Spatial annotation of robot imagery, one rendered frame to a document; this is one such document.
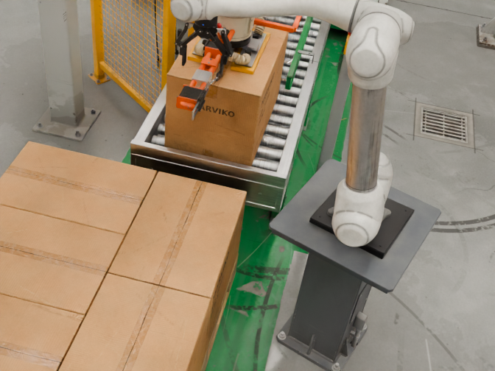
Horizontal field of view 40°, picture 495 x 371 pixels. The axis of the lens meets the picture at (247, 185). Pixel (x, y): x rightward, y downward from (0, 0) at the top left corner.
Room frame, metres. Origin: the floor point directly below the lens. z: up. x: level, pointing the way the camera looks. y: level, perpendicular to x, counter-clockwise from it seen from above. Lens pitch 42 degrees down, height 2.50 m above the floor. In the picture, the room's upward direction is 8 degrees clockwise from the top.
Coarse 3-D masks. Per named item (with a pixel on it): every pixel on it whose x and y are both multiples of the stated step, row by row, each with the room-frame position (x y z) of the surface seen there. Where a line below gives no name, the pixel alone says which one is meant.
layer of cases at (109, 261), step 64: (0, 192) 1.90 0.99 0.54; (64, 192) 1.95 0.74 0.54; (128, 192) 2.01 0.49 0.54; (192, 192) 2.06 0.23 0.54; (0, 256) 1.57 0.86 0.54; (64, 256) 1.62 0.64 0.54; (128, 256) 1.66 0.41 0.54; (192, 256) 1.71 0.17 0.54; (0, 320) 1.30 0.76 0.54; (64, 320) 1.34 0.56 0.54; (128, 320) 1.38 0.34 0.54; (192, 320) 1.41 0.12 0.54
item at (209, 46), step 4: (208, 40) 2.36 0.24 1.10; (220, 40) 2.37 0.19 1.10; (208, 44) 2.34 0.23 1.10; (212, 44) 2.34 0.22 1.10; (204, 48) 2.31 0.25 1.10; (208, 48) 2.29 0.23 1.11; (212, 48) 2.30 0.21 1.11; (216, 48) 2.32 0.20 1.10; (204, 52) 2.32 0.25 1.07; (212, 52) 2.29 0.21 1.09; (216, 52) 2.29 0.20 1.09; (220, 52) 2.29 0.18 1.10; (204, 56) 2.30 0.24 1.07; (212, 56) 2.29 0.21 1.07; (216, 56) 2.29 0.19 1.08; (220, 60) 2.29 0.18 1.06
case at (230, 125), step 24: (264, 48) 2.62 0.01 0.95; (168, 72) 2.32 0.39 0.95; (192, 72) 2.35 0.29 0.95; (216, 72) 2.37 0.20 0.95; (240, 72) 2.40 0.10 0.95; (264, 72) 2.42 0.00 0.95; (168, 96) 2.31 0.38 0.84; (216, 96) 2.28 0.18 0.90; (240, 96) 2.26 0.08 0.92; (264, 96) 2.36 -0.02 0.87; (168, 120) 2.30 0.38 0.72; (216, 120) 2.27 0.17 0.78; (240, 120) 2.26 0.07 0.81; (264, 120) 2.48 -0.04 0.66; (168, 144) 2.30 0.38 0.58; (192, 144) 2.29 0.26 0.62; (216, 144) 2.27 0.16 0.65; (240, 144) 2.26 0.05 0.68
